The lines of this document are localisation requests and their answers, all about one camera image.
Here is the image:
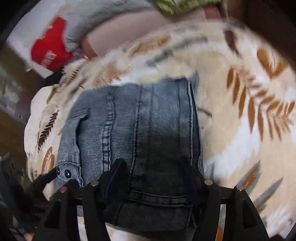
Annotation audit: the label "grey denim pants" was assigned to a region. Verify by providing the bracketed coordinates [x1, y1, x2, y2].
[55, 78, 203, 239]

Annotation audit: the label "cream leaf-print blanket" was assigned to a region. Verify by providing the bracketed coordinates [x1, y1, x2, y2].
[24, 20, 295, 237]

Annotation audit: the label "red and white bag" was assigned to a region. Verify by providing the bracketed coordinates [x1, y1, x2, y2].
[6, 1, 74, 78]

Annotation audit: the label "pink and maroon bolster pillow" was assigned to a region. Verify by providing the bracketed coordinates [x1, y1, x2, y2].
[80, 6, 221, 59]

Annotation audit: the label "grey quilted pillow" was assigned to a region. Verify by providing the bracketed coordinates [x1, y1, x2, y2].
[63, 0, 156, 52]

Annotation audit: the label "green patterned cloth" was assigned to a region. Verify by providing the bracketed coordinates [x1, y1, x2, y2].
[152, 0, 222, 15]

